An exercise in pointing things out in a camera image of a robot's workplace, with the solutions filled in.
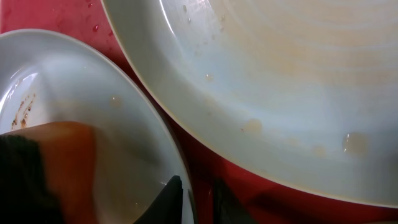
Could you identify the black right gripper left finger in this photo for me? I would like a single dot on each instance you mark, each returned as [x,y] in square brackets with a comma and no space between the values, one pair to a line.
[167,206]

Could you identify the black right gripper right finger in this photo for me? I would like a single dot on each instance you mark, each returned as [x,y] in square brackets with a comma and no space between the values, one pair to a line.
[227,209]

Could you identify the green and orange sponge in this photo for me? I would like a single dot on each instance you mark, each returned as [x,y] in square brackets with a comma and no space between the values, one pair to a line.
[47,174]

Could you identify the white plate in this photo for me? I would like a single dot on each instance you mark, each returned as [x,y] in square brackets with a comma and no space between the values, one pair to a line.
[300,92]
[47,76]

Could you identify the red plastic tray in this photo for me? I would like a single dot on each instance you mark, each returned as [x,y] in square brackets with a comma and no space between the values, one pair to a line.
[266,201]

